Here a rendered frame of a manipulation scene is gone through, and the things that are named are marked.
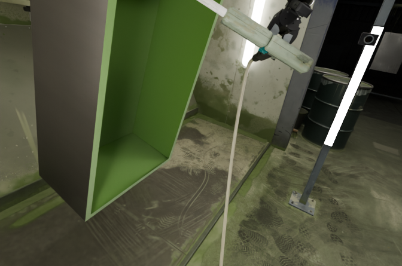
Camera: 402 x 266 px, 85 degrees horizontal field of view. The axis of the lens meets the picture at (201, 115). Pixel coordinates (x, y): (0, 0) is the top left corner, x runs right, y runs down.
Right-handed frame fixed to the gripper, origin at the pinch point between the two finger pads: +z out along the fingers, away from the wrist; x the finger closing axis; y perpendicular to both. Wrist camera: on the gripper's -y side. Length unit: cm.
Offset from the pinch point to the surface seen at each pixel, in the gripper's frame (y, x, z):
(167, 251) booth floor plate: 51, -21, 112
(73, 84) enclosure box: 5, 49, 41
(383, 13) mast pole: 53, -62, -73
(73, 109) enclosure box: 8, 47, 49
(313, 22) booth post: 142, -64, -99
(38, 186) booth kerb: 86, 71, 132
